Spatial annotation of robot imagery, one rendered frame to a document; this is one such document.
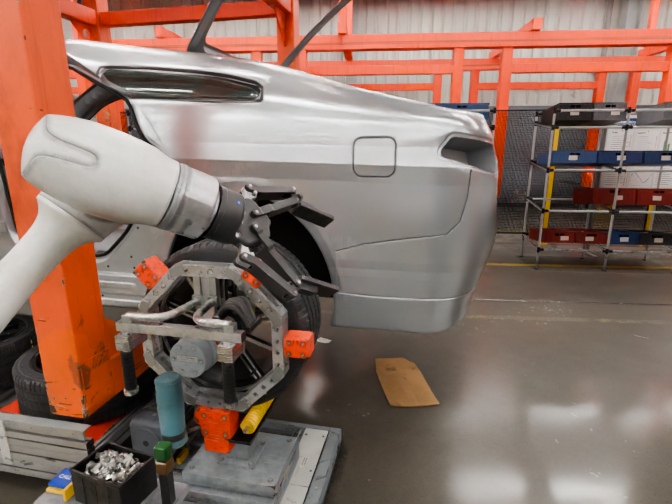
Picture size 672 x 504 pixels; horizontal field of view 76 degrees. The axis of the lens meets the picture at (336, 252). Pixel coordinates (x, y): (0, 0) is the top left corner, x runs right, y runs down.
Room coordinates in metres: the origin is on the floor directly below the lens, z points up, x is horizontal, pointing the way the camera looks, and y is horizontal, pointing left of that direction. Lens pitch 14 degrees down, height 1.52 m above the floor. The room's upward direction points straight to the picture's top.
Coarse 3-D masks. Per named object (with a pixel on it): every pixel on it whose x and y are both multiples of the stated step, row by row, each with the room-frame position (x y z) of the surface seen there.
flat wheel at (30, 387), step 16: (32, 352) 1.96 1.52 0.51; (16, 368) 1.80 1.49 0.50; (32, 368) 1.81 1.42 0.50; (16, 384) 1.74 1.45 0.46; (32, 384) 1.68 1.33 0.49; (144, 384) 1.88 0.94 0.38; (32, 400) 1.69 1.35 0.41; (112, 400) 1.75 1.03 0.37; (128, 400) 1.80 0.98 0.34; (144, 400) 1.87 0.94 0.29; (48, 416) 1.67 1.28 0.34; (64, 416) 1.67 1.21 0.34; (96, 416) 1.71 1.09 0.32; (112, 416) 1.74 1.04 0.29
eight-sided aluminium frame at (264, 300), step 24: (192, 264) 1.40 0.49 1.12; (216, 264) 1.42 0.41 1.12; (168, 288) 1.42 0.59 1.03; (240, 288) 1.36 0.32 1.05; (264, 288) 1.39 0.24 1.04; (144, 312) 1.43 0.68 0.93; (264, 312) 1.34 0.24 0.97; (168, 360) 1.47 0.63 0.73; (288, 360) 1.38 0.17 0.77; (192, 384) 1.45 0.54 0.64; (264, 384) 1.34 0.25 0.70; (240, 408) 1.36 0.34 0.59
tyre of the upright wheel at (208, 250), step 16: (208, 240) 1.53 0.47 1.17; (272, 240) 1.64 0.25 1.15; (176, 256) 1.50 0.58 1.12; (192, 256) 1.48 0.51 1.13; (208, 256) 1.47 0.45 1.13; (224, 256) 1.46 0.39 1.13; (288, 256) 1.58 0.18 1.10; (304, 272) 1.59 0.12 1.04; (160, 304) 1.52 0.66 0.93; (288, 304) 1.41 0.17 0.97; (304, 304) 1.44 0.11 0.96; (288, 320) 1.41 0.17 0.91; (304, 320) 1.41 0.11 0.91; (320, 320) 1.60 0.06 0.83; (288, 384) 1.41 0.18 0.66
